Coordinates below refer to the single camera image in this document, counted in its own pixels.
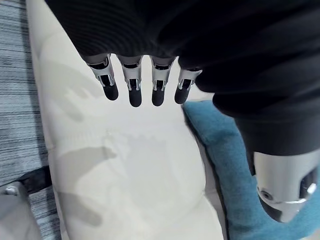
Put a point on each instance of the dark robot foot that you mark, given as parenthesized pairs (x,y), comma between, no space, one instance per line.
(35,181)

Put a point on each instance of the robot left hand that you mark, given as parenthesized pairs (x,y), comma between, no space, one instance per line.
(200,30)

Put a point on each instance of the teal blue cushion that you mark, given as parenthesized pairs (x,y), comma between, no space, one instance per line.
(232,175)

